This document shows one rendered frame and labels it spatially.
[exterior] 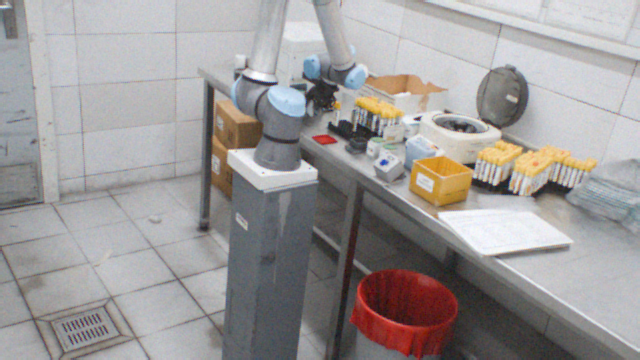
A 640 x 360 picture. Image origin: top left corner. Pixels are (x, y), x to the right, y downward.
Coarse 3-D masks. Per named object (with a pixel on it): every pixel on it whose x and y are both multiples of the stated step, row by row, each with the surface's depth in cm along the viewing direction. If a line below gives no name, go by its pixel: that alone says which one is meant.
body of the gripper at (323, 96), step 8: (320, 80) 227; (312, 88) 232; (320, 88) 231; (328, 88) 226; (336, 88) 227; (312, 96) 234; (320, 96) 230; (328, 96) 228; (320, 104) 229; (328, 104) 233
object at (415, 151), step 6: (408, 144) 211; (414, 144) 208; (420, 144) 209; (408, 150) 211; (414, 150) 209; (420, 150) 206; (426, 150) 205; (432, 150) 205; (408, 156) 212; (414, 156) 209; (420, 156) 206; (426, 156) 204; (432, 156) 205; (408, 162) 212; (408, 168) 212
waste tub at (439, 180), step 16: (416, 160) 196; (432, 160) 200; (448, 160) 201; (416, 176) 196; (432, 176) 190; (448, 176) 187; (464, 176) 192; (416, 192) 197; (432, 192) 191; (448, 192) 191; (464, 192) 195
